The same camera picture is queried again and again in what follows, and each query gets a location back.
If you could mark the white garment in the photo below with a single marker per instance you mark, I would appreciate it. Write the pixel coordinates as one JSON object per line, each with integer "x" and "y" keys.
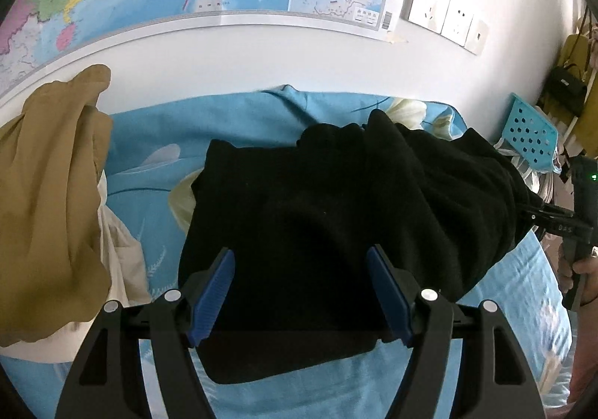
{"x": 124, "y": 255}

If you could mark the person's right forearm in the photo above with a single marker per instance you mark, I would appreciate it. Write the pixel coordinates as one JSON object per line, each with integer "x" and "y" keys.
{"x": 584, "y": 363}

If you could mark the white plastic bags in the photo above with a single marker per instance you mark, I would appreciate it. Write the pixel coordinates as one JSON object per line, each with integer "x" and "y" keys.
{"x": 537, "y": 178}

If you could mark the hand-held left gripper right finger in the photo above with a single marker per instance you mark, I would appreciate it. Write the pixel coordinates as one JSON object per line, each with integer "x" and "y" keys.
{"x": 390, "y": 293}

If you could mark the tan garment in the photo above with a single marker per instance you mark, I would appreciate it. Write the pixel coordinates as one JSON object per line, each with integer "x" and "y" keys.
{"x": 46, "y": 195}

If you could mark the blue floral bedsheet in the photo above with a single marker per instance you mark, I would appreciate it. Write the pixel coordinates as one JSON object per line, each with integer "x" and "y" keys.
{"x": 154, "y": 134}

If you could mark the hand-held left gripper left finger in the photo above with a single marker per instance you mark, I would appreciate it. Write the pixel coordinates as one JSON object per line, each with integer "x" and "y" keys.
{"x": 212, "y": 293}

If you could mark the person's right hand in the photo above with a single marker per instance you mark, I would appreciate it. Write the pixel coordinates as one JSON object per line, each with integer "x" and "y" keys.
{"x": 587, "y": 270}

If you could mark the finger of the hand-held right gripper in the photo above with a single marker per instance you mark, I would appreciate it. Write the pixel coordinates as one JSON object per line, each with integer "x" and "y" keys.
{"x": 546, "y": 214}

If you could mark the piece of tape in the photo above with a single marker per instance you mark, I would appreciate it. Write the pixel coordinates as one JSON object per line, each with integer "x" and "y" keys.
{"x": 397, "y": 40}

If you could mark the black coat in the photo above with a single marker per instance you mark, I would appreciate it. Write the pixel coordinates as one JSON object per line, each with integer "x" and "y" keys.
{"x": 327, "y": 213}

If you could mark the yellow bag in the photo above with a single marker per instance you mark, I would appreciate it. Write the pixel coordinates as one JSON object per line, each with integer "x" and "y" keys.
{"x": 572, "y": 50}

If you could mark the black handbag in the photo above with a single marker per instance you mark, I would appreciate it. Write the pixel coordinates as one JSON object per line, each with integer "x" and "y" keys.
{"x": 567, "y": 87}

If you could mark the blue perforated plastic basket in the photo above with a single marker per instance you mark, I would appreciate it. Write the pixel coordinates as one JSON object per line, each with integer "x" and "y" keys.
{"x": 532, "y": 129}

